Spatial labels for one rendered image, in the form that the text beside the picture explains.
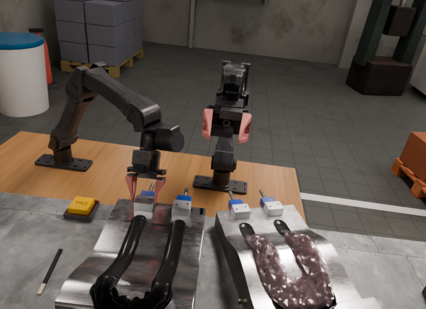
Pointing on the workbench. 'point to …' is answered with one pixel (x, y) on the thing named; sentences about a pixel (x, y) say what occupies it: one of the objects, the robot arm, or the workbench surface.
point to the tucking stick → (49, 272)
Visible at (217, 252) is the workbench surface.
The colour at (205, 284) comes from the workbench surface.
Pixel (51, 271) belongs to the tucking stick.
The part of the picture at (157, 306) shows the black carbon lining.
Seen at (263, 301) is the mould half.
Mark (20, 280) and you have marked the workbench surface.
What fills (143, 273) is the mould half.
